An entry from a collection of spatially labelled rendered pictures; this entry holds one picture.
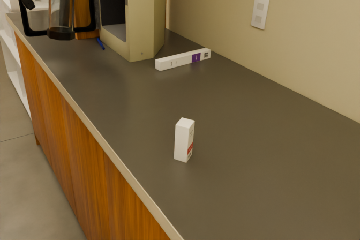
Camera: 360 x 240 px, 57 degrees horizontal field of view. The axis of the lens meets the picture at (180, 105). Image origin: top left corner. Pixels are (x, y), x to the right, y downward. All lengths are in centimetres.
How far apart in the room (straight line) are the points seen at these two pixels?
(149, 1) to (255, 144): 71
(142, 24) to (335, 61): 71
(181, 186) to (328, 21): 72
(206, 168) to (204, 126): 19
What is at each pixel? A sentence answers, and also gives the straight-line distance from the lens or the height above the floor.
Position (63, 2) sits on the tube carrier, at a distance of 131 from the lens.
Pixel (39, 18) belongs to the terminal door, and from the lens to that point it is 155.
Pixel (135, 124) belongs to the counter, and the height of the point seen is 94.
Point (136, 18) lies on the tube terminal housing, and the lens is 132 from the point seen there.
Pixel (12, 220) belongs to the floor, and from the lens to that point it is 208.
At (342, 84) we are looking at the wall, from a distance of 117.
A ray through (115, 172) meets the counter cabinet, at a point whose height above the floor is 81.
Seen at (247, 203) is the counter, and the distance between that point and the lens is 73.
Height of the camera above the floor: 144
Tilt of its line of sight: 29 degrees down
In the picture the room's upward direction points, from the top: 3 degrees clockwise
